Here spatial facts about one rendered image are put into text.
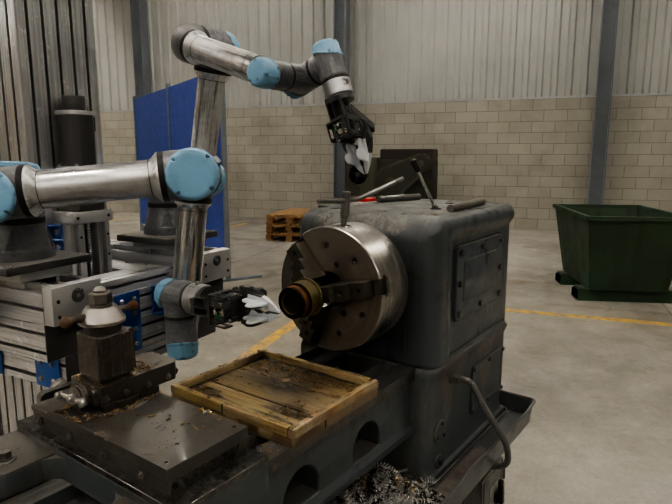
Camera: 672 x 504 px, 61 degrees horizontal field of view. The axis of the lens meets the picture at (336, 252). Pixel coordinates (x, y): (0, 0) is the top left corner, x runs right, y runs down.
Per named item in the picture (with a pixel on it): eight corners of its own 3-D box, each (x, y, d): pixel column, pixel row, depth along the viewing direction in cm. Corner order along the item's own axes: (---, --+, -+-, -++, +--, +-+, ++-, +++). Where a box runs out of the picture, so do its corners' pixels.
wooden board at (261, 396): (263, 362, 151) (262, 348, 151) (378, 395, 130) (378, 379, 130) (170, 401, 127) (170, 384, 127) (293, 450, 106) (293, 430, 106)
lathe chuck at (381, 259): (299, 324, 161) (305, 214, 154) (395, 356, 143) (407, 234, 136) (278, 332, 153) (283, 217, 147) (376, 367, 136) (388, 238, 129)
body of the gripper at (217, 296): (227, 331, 121) (190, 322, 128) (255, 321, 128) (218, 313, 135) (225, 296, 120) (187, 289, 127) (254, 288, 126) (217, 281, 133)
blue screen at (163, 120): (117, 238, 963) (108, 95, 922) (165, 234, 1004) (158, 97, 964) (194, 285, 617) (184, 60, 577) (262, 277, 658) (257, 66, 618)
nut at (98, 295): (104, 301, 103) (103, 282, 102) (117, 304, 100) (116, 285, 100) (84, 306, 99) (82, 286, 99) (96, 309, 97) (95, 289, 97)
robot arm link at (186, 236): (174, 146, 148) (162, 327, 155) (171, 145, 138) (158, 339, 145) (219, 151, 151) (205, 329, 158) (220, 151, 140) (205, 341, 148)
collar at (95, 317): (109, 313, 106) (108, 297, 105) (135, 320, 101) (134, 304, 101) (68, 323, 100) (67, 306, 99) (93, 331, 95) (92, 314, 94)
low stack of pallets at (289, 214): (291, 231, 1052) (291, 207, 1045) (336, 233, 1027) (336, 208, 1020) (264, 240, 934) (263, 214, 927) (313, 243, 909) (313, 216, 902)
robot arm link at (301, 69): (267, 72, 155) (295, 53, 148) (295, 76, 164) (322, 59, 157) (275, 99, 155) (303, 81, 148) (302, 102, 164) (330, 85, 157)
